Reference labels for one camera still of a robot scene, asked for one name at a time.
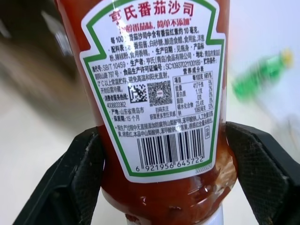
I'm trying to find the red ketchup squeeze bottle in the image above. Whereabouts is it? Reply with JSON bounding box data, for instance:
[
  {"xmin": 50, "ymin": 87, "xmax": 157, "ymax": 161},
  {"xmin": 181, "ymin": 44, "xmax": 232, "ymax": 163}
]
[{"xmin": 55, "ymin": 0, "xmax": 238, "ymax": 225}]

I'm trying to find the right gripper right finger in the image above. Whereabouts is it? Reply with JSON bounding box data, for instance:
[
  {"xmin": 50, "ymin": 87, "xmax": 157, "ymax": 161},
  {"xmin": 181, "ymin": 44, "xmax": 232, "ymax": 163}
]
[{"xmin": 225, "ymin": 120, "xmax": 300, "ymax": 225}]

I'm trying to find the green plastic soda bottle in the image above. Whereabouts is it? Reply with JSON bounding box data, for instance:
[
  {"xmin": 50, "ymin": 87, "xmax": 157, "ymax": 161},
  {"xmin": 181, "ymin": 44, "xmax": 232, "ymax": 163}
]
[{"xmin": 231, "ymin": 48, "xmax": 295, "ymax": 103}]

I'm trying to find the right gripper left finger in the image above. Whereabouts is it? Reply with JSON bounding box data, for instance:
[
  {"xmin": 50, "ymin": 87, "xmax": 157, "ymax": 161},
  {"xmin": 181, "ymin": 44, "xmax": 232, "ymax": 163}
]
[{"xmin": 17, "ymin": 126, "xmax": 106, "ymax": 225}]

